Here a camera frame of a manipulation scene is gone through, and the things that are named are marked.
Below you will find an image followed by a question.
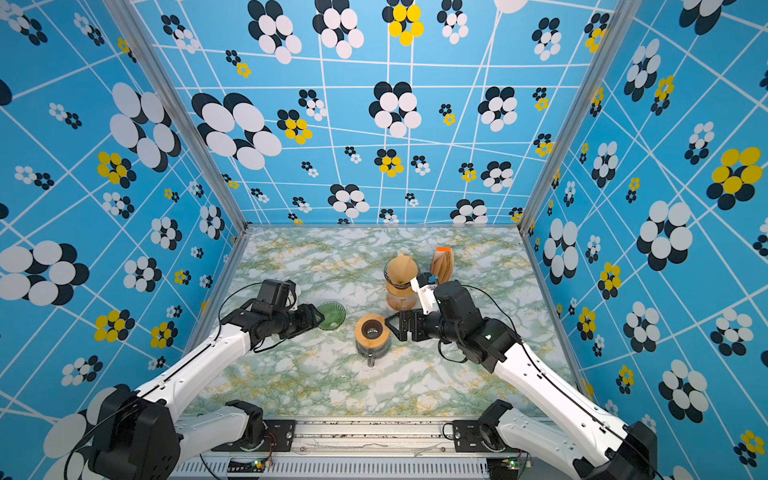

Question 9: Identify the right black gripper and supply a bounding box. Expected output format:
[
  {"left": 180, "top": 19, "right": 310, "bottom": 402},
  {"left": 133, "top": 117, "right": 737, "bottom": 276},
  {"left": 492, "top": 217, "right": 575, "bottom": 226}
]
[{"left": 386, "top": 307, "right": 465, "bottom": 347}]

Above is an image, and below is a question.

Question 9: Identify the green glass dripper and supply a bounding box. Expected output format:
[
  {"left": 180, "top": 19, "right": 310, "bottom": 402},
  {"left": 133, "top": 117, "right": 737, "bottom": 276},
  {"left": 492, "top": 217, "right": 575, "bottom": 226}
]
[{"left": 317, "top": 301, "right": 347, "bottom": 331}]

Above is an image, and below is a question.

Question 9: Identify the wooden ring holder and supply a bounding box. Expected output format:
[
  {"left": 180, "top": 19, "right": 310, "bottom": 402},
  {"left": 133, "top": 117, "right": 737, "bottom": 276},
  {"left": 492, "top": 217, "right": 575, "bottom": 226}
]
[
  {"left": 385, "top": 281, "right": 414, "bottom": 297},
  {"left": 354, "top": 314, "right": 390, "bottom": 349}
]

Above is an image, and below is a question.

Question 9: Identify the grey glass pitcher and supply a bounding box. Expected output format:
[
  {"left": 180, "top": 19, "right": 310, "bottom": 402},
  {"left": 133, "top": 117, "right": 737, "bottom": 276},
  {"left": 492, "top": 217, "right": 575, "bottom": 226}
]
[{"left": 356, "top": 342, "right": 390, "bottom": 368}]

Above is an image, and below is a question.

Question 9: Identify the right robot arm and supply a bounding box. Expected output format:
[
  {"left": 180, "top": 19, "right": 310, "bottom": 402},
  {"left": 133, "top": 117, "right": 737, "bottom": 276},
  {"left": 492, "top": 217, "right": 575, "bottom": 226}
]
[{"left": 385, "top": 281, "right": 661, "bottom": 479}]

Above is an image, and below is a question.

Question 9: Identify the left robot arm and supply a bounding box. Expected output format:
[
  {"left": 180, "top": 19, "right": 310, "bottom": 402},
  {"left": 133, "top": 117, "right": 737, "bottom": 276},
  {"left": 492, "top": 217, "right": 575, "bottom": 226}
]
[{"left": 86, "top": 280, "right": 325, "bottom": 479}]

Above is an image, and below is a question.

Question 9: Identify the orange coffee filter box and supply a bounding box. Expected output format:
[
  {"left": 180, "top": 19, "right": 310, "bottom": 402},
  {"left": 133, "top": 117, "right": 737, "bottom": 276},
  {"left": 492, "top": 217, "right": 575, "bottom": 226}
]
[{"left": 430, "top": 247, "right": 454, "bottom": 284}]

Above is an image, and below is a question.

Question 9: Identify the left green circuit board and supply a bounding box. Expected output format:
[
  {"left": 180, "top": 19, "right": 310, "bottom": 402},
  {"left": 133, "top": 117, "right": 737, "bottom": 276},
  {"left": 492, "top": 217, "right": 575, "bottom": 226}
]
[{"left": 227, "top": 459, "right": 273, "bottom": 474}]

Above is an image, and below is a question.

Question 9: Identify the green circuit board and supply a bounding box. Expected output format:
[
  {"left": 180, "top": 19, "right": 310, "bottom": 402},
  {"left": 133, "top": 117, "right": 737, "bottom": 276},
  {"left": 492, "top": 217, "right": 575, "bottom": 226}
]
[
  {"left": 486, "top": 458, "right": 521, "bottom": 477},
  {"left": 227, "top": 459, "right": 273, "bottom": 474}
]

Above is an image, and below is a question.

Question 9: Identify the right green circuit board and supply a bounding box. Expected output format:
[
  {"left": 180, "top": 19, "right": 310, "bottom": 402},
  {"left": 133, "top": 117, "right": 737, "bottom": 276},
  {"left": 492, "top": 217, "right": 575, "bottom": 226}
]
[{"left": 486, "top": 458, "right": 521, "bottom": 477}]

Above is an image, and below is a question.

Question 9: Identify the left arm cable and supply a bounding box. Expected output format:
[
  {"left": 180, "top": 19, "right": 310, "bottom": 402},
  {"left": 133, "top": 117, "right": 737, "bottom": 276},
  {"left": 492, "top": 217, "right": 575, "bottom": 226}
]
[{"left": 62, "top": 281, "right": 301, "bottom": 480}]

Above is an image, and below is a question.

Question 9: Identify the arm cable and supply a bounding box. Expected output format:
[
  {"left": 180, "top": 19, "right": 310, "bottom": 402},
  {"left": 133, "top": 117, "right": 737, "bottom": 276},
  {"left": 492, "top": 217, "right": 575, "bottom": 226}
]
[
  {"left": 62, "top": 281, "right": 301, "bottom": 480},
  {"left": 437, "top": 284, "right": 661, "bottom": 475}
]

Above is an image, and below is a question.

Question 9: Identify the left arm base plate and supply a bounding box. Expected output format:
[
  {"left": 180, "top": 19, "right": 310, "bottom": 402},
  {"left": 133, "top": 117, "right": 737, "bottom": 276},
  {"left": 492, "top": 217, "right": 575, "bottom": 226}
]
[{"left": 213, "top": 419, "right": 297, "bottom": 453}]

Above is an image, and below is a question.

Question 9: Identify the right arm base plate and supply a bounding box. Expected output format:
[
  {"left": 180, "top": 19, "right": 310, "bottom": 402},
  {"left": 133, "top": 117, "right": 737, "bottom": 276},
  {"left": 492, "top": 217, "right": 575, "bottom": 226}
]
[{"left": 442, "top": 420, "right": 520, "bottom": 455}]

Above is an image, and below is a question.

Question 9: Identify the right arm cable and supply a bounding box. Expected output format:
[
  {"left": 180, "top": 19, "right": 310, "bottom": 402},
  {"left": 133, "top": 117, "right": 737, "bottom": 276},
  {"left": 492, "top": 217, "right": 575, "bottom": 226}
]
[{"left": 437, "top": 284, "right": 661, "bottom": 475}]

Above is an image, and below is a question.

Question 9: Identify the aluminium front rail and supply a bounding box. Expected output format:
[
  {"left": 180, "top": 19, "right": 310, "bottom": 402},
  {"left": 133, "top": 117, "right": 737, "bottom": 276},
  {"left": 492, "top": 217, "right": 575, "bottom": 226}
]
[{"left": 113, "top": 415, "right": 637, "bottom": 480}]

